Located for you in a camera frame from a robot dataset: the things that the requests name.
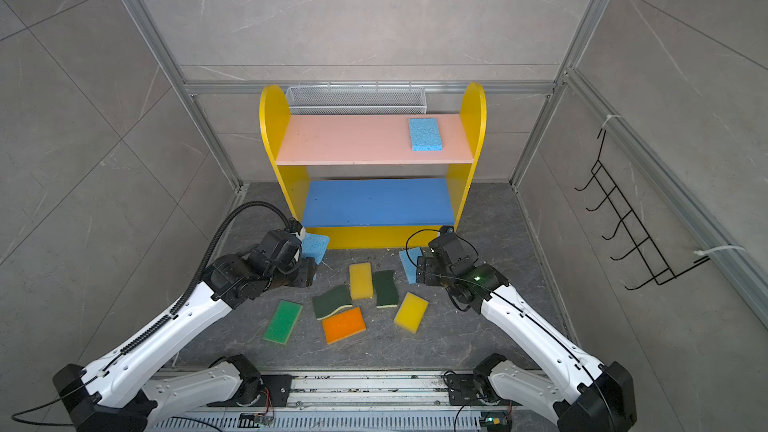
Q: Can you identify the blue sponge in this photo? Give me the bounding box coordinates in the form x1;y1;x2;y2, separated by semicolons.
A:
399;248;422;284
301;233;330;265

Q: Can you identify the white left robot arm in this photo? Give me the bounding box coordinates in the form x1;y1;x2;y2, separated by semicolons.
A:
53;229;316;431

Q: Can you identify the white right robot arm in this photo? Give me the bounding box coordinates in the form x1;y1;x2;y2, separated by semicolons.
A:
414;226;638;431

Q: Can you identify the yellow shelf unit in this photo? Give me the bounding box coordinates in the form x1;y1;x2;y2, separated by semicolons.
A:
259;83;488;249

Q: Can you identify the dark green sponge curved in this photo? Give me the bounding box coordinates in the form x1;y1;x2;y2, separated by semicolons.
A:
312;284;352;320

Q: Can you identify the yellow sponge centre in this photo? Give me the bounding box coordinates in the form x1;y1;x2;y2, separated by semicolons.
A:
349;263;374;300

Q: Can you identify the yellow sponge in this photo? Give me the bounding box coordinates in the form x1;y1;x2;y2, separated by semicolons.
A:
394;292;429;334
349;263;374;300

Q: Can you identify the orange sponge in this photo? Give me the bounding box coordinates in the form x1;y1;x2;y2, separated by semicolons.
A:
321;307;367;345

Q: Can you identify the yellow sponge right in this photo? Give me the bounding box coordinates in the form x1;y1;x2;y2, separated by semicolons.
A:
394;292;429;334

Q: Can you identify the dark green sponge upright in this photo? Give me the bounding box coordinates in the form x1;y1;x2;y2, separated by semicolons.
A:
372;270;399;308

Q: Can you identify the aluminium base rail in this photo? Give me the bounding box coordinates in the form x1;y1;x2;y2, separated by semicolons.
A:
153;368;564;431

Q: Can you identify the black corrugated cable conduit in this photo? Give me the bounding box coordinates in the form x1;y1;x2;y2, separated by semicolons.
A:
107;200;295;361

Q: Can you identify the black wire hook rack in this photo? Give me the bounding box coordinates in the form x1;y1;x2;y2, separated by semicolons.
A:
574;129;711;291

